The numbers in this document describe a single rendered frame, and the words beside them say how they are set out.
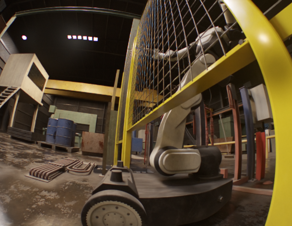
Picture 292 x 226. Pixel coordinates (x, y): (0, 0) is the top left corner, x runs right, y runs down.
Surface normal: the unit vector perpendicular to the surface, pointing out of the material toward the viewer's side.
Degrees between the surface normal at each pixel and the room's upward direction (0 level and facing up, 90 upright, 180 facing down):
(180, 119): 109
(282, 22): 90
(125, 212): 90
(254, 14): 90
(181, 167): 90
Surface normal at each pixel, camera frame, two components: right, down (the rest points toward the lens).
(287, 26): -0.95, -0.13
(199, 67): 0.00, 0.14
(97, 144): 0.35, -0.24
